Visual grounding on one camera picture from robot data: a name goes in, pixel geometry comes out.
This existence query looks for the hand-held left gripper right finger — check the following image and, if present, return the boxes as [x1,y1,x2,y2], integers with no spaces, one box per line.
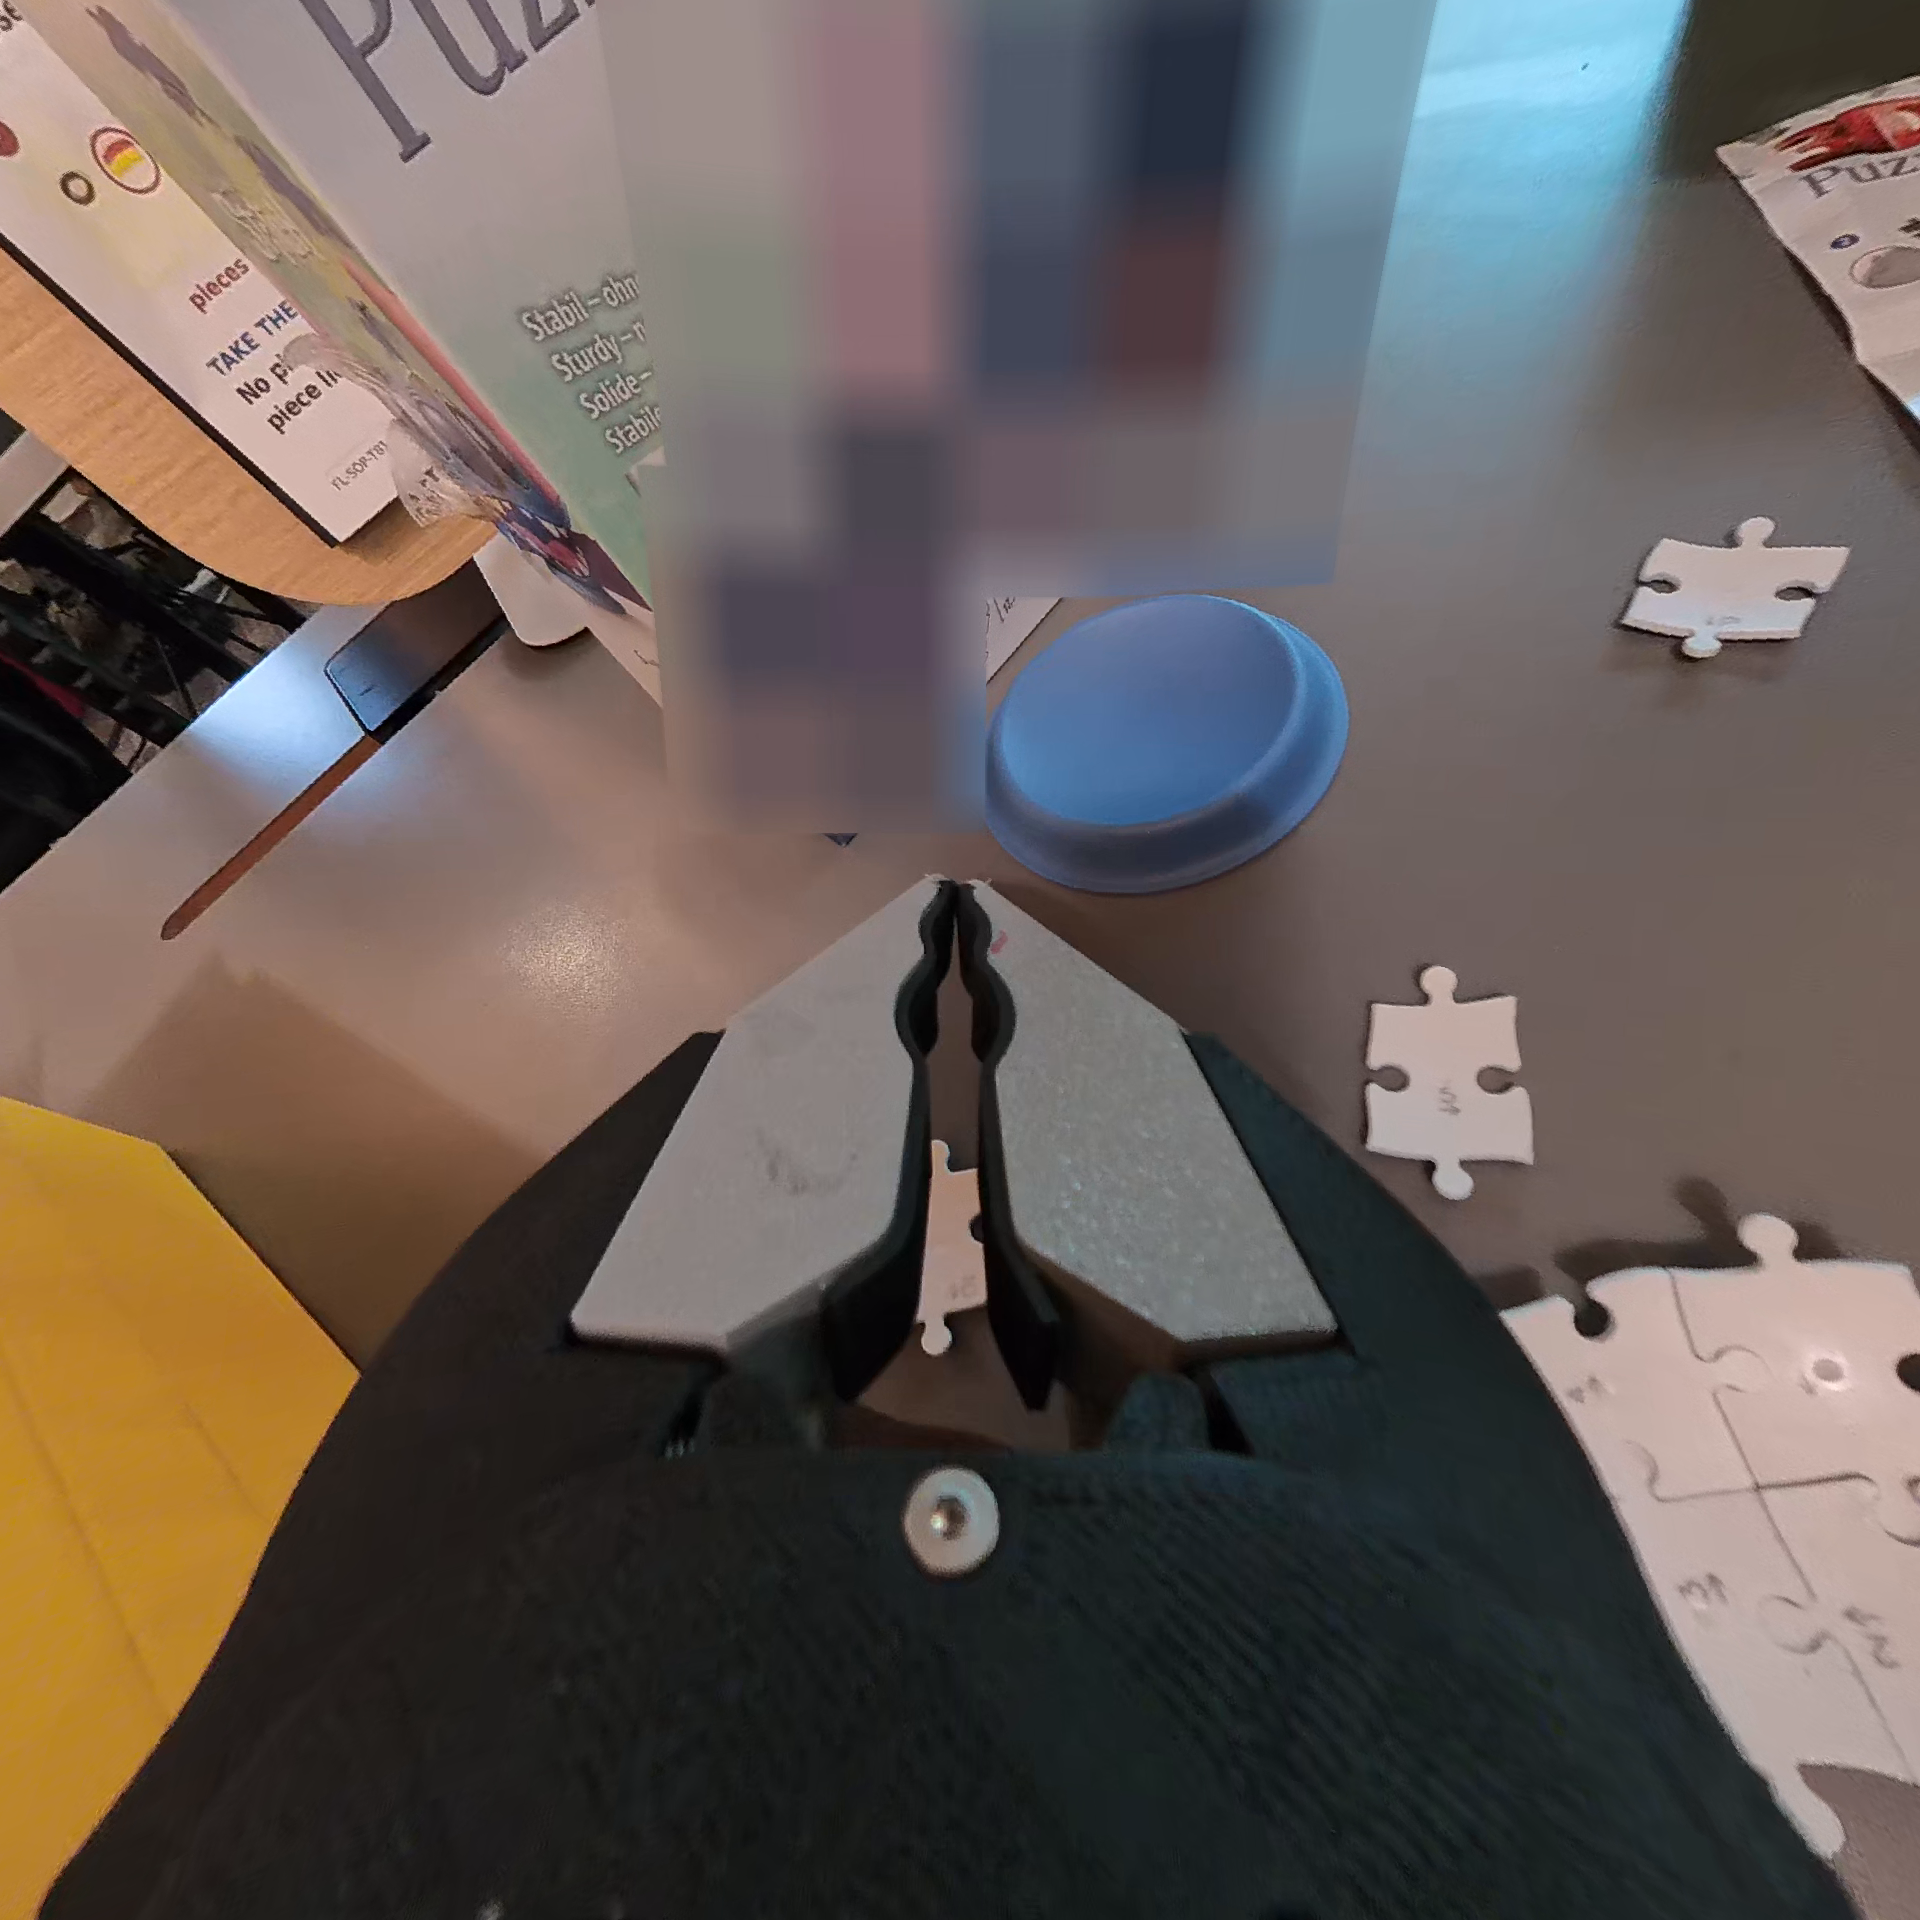
[958,880,1339,1412]

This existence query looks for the assembled white puzzle pieces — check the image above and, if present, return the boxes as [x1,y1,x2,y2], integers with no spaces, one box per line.
[1499,1212,1920,1863]

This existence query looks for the blue round plastic stand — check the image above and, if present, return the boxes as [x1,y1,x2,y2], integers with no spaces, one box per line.
[984,594,1350,896]

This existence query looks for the cartoon print puzzle box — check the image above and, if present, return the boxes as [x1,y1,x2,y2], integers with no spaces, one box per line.
[0,0,1059,706]

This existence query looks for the white puzzle piece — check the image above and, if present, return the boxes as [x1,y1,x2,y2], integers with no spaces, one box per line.
[914,1140,986,1355]
[1616,516,1851,659]
[1363,964,1536,1203]

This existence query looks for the wooden desk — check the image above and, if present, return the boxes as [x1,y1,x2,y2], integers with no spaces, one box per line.
[0,247,500,605]

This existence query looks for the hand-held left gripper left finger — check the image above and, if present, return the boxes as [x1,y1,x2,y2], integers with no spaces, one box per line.
[570,880,962,1408]

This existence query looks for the white printed puzzle bag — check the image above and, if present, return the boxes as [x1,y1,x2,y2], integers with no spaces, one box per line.
[1716,90,1920,423]

